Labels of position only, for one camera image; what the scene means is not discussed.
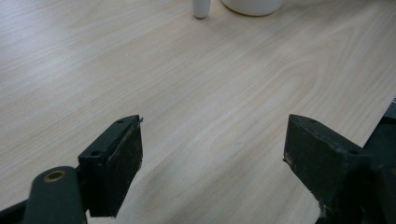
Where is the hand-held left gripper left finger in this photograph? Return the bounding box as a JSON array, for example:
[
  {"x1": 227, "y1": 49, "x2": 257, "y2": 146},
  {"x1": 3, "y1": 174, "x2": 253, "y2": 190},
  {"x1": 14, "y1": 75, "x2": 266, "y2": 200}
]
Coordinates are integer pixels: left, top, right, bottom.
[{"x1": 78, "y1": 114, "x2": 144, "y2": 217}]

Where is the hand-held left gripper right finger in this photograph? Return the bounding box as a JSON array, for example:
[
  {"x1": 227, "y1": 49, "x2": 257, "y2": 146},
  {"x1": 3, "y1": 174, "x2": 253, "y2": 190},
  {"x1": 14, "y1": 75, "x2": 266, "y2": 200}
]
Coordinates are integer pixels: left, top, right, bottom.
[{"x1": 283, "y1": 113, "x2": 374, "y2": 219}]

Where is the white cup with handle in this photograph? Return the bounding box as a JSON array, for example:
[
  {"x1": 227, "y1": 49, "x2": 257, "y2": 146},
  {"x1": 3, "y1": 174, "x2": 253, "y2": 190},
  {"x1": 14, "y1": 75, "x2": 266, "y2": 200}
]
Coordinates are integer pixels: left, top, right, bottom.
[{"x1": 191, "y1": 0, "x2": 284, "y2": 20}]

